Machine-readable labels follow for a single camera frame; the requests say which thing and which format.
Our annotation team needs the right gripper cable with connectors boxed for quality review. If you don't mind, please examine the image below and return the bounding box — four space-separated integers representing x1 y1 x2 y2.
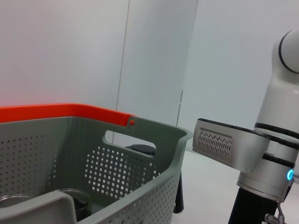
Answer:
263 171 299 224

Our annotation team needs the glass kettle with black handle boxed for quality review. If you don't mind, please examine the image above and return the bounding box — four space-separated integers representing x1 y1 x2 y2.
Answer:
124 143 185 215

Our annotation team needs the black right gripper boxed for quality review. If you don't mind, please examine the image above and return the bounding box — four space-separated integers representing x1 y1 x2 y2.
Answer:
227 186 285 224

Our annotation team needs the orange basket carry handle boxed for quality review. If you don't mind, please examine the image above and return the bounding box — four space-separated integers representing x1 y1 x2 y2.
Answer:
0 103 138 128

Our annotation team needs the glass jar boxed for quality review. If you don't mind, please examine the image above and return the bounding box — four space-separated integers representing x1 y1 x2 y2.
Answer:
59 188 91 206

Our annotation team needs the grey perforated plastic storage basket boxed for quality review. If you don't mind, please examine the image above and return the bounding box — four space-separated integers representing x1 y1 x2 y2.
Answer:
0 116 194 224

